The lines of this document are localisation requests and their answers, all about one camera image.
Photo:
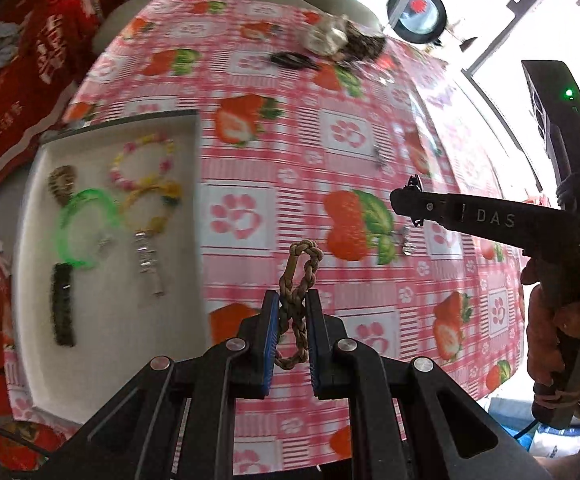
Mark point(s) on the leopard print scrunchie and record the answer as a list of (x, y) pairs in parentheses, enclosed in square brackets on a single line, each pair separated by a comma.
[(364, 45)]

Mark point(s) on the person's right hand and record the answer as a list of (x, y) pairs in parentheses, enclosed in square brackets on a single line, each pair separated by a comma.
[(539, 340)]

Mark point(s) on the strawberry print tablecloth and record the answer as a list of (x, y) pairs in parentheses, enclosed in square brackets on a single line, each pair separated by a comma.
[(295, 160)]

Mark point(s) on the large glass window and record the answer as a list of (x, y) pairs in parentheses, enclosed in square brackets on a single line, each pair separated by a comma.
[(509, 20)]

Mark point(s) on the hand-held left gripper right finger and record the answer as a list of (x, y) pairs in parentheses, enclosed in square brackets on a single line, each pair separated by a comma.
[(315, 345)]

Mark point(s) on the blue box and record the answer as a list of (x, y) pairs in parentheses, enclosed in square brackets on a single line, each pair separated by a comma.
[(554, 445)]

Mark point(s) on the white tray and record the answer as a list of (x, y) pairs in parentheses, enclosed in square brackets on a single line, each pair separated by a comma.
[(115, 335)]

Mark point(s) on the black hair clip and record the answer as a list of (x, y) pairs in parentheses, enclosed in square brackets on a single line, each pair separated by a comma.
[(64, 305)]

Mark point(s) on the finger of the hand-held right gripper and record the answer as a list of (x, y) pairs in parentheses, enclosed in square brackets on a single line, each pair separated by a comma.
[(419, 205)]

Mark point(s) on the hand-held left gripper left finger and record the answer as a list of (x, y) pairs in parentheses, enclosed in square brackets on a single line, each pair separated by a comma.
[(270, 345)]

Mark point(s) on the green bangle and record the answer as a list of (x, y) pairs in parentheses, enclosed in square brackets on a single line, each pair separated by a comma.
[(62, 230)]

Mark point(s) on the red printed blanket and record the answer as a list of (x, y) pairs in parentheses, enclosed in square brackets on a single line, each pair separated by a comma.
[(45, 50)]

